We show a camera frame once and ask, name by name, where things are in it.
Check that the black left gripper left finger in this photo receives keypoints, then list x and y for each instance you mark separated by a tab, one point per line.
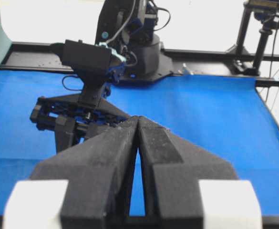
87	186

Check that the black aluminium frame rail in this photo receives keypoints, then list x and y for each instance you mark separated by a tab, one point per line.
24	56

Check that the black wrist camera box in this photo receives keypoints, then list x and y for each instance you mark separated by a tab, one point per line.
82	56

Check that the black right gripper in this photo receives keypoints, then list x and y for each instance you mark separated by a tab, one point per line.
72	119

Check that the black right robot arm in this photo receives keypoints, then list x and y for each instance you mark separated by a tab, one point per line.
125	44

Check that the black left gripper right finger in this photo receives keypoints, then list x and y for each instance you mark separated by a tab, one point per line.
187	187

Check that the blue table mat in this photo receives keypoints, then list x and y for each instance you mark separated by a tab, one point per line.
222	115

